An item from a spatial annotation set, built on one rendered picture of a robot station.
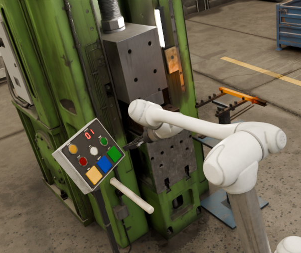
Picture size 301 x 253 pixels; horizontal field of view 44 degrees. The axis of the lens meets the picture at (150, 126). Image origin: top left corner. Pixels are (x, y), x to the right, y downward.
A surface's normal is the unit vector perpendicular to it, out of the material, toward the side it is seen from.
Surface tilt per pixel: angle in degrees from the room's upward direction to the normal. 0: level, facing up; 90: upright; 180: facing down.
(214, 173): 84
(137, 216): 90
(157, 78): 90
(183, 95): 90
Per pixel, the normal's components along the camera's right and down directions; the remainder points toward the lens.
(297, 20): -0.82, 0.39
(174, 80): 0.59, 0.29
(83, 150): 0.66, -0.36
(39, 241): -0.18, -0.86
